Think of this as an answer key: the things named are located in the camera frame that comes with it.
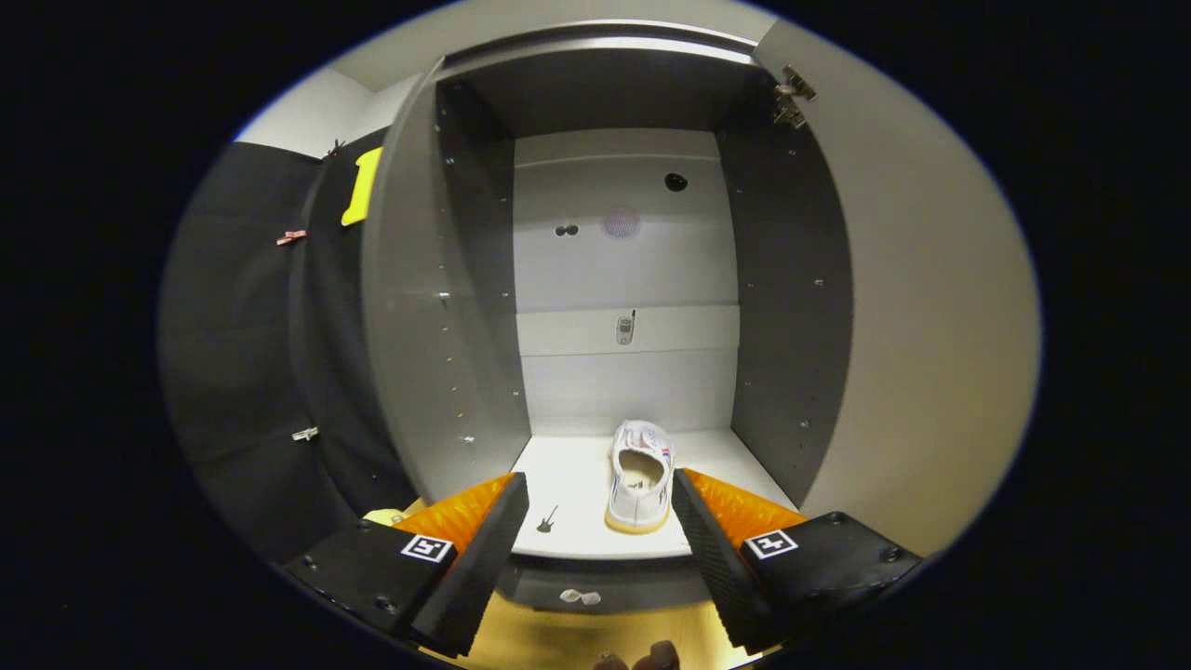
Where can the grey shoe cabinet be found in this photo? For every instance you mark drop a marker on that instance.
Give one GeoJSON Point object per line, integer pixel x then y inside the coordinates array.
{"type": "Point", "coordinates": [623, 261]}

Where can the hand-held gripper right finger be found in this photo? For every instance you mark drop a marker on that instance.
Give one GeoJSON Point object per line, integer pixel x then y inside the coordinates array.
{"type": "Point", "coordinates": [716, 563]}

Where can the red clip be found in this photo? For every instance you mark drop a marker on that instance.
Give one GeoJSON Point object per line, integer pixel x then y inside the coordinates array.
{"type": "Point", "coordinates": [290, 236]}

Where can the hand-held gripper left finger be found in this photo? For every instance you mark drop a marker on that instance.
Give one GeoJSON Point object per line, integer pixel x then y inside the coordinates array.
{"type": "Point", "coordinates": [479, 568]}

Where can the black backdrop cloth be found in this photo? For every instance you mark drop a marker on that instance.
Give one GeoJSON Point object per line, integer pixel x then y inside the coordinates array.
{"type": "Point", "coordinates": [242, 354]}

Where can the metal door hinge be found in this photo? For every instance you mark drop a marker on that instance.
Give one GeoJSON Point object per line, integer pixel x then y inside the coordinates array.
{"type": "Point", "coordinates": [793, 95]}

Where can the white canvas shoe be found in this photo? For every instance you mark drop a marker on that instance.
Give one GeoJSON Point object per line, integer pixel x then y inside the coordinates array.
{"type": "Point", "coordinates": [640, 502]}

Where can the silver clip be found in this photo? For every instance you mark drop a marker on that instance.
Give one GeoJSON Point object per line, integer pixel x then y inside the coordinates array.
{"type": "Point", "coordinates": [304, 434]}

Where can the black clip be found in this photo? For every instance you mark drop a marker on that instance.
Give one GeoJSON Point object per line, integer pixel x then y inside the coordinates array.
{"type": "Point", "coordinates": [333, 147]}

